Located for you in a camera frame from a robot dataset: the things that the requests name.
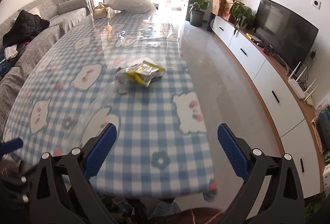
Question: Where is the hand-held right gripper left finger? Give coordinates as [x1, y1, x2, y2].
[30, 123, 118, 224]

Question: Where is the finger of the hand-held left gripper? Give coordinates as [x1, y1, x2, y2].
[0, 138, 24, 155]
[0, 159, 34, 207]

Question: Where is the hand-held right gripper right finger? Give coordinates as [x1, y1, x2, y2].
[217, 123, 306, 224]

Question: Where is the yellow silver snack wrapper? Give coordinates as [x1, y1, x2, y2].
[115, 57, 166, 95]

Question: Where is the blue checked tablecloth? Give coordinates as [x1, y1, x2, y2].
[2, 9, 218, 200]

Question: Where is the white television cabinet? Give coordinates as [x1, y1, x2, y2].
[211, 15, 326, 200]

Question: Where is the blue garment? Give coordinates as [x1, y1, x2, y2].
[0, 46, 11, 77]

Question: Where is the person's leg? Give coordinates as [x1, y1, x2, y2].
[150, 200, 181, 219]

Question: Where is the white router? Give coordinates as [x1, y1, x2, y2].
[287, 61, 317, 107]

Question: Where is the white cloth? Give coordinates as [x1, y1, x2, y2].
[4, 45, 18, 59]

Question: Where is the white tissue pack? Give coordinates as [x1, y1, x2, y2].
[322, 163, 330, 186]

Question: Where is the small green plant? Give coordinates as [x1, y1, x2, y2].
[305, 192, 327, 218]

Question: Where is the grey covered sofa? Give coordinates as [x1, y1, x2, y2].
[0, 0, 94, 121]

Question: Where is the yellow packet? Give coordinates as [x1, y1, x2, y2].
[246, 32, 261, 42]

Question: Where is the black quilted jacket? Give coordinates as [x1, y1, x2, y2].
[2, 9, 50, 45]

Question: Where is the dark blue box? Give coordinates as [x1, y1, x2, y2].
[207, 13, 215, 33]

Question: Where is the black flat television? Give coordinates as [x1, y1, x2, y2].
[253, 0, 319, 75]

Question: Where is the tan gift box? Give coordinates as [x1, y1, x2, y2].
[93, 3, 109, 20]

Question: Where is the leafy cabinet plant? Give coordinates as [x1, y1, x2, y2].
[228, 0, 258, 35]

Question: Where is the potted floor plant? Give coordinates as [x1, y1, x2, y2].
[182, 0, 211, 26]

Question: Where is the brown gift bag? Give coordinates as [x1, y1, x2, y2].
[223, 0, 235, 21]

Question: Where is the light tan gift bag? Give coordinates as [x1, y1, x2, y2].
[212, 0, 227, 17]

